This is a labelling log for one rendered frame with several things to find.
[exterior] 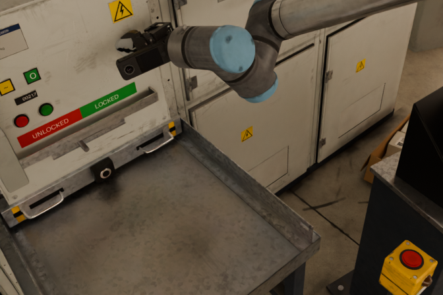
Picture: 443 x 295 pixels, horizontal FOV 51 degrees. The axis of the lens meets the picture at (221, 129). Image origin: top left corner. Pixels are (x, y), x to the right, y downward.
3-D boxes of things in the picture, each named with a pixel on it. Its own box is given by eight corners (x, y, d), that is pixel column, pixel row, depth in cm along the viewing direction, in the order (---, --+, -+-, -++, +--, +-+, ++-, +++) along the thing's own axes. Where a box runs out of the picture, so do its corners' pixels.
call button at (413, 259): (424, 263, 100) (426, 259, 99) (413, 273, 98) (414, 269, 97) (408, 251, 102) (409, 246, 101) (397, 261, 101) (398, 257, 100)
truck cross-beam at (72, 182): (182, 132, 142) (180, 116, 138) (10, 228, 118) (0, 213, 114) (173, 124, 145) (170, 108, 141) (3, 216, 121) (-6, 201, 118)
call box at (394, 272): (428, 286, 105) (440, 261, 99) (407, 307, 102) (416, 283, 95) (398, 263, 110) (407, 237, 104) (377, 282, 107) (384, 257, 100)
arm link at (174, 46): (189, 76, 97) (174, 34, 93) (173, 75, 101) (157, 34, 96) (215, 56, 103) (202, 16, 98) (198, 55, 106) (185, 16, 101)
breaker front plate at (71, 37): (172, 124, 138) (143, -33, 106) (14, 211, 117) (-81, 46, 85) (170, 122, 139) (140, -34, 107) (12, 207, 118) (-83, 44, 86)
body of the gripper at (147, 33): (164, 50, 113) (200, 51, 106) (140, 67, 108) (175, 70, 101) (153, 20, 109) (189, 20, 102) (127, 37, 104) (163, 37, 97)
